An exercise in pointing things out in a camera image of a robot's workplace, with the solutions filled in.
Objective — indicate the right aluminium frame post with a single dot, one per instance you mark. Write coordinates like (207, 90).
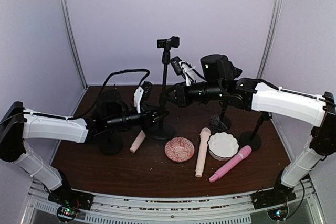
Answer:
(276, 10)

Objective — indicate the cream microphone centre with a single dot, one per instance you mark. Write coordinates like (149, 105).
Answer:
(202, 152)

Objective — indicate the cream microphone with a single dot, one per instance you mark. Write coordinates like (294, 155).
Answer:
(202, 152)
(137, 142)

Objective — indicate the black mic stand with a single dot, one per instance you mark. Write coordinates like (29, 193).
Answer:
(110, 146)
(223, 116)
(251, 138)
(164, 131)

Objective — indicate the aluminium frame post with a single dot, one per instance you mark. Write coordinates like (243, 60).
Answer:
(72, 43)
(276, 10)

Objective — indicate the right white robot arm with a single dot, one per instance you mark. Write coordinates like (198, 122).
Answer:
(222, 82)

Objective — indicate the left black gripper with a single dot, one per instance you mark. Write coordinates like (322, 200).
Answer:
(145, 118)

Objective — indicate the white scalloped bowl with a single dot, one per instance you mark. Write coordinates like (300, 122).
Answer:
(222, 146)

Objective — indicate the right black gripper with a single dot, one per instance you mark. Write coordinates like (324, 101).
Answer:
(180, 95)

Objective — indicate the red patterned dish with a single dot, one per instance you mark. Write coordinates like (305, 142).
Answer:
(179, 149)

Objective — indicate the black crumpled object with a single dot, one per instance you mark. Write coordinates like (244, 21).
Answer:
(215, 122)

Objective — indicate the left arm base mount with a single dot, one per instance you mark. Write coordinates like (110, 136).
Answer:
(71, 204)

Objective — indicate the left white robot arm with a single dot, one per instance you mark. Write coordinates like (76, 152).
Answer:
(110, 115)

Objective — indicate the cream microphone left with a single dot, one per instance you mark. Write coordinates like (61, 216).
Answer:
(137, 142)

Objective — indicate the left aluminium frame post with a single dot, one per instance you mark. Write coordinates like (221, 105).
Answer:
(72, 43)

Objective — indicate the front aluminium rail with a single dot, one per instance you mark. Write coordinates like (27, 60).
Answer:
(234, 208)

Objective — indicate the pink microphone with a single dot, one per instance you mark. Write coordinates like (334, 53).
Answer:
(241, 155)

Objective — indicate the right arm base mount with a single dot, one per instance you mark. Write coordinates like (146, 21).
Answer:
(274, 201)

